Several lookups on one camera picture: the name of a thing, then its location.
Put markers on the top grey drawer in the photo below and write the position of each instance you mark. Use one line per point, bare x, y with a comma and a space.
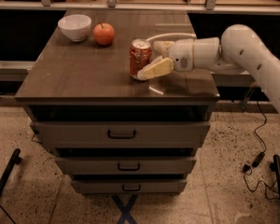
120, 134

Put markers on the black left stand leg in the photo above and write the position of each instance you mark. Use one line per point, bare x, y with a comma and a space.
14, 159

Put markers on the grey drawer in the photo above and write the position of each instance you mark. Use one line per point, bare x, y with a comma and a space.
129, 186
126, 165
120, 134

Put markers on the bottom grey drawer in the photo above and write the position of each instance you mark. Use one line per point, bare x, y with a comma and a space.
129, 186

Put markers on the middle grey drawer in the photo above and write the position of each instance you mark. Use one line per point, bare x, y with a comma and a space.
126, 165

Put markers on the grey drawer cabinet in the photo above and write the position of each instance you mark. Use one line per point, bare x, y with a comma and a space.
85, 82

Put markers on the white ceramic bowl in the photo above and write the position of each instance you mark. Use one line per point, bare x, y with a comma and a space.
76, 27

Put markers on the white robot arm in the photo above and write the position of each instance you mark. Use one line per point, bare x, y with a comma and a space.
239, 49

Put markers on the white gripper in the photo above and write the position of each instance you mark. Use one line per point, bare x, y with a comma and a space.
181, 54

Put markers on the blue tape cross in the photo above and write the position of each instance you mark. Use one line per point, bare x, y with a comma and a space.
125, 209

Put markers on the red apple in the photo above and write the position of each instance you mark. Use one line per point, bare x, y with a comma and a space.
103, 33

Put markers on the red coke can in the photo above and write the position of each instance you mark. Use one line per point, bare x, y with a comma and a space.
140, 54

